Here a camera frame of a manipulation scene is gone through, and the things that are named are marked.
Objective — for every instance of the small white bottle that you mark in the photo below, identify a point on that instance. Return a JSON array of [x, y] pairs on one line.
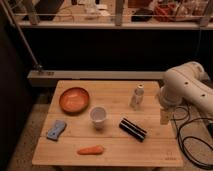
[[137, 97]]

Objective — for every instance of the orange carrot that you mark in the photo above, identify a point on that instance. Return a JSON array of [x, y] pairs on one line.
[[93, 150]]

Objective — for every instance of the wooden table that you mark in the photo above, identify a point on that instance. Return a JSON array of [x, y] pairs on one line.
[[158, 149]]

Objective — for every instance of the black rectangular box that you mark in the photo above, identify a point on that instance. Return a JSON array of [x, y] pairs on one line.
[[132, 129]]

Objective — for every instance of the orange ceramic bowl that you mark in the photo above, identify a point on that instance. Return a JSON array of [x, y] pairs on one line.
[[74, 100]]

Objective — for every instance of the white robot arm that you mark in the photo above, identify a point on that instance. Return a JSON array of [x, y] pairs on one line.
[[184, 82]]

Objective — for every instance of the grey metal rail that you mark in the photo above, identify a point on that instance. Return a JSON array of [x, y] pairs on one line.
[[49, 78]]

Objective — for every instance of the grey metal pole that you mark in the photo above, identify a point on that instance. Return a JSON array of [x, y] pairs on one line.
[[37, 66]]

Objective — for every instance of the blue sponge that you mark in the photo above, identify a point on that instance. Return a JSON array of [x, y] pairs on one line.
[[55, 131]]

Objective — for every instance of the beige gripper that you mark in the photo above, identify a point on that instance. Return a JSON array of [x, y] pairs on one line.
[[165, 116]]

